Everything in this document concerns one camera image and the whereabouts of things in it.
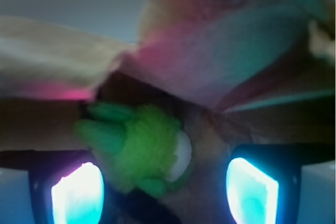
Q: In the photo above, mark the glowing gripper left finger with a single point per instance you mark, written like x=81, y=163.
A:
x=51, y=187

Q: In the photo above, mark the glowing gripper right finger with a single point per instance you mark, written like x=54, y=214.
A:
x=281, y=183

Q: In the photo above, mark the green plush animal toy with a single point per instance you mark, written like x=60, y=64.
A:
x=139, y=147

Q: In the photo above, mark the brown paper bag tray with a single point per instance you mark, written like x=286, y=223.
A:
x=234, y=71

